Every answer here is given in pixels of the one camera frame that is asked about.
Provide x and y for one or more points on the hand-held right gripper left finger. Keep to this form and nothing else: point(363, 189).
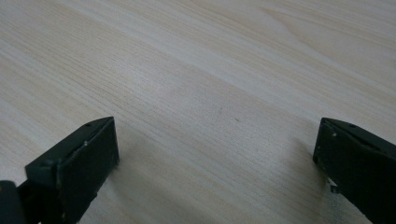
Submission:
point(81, 168)

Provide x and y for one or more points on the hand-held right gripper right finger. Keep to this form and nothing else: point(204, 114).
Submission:
point(358, 165)

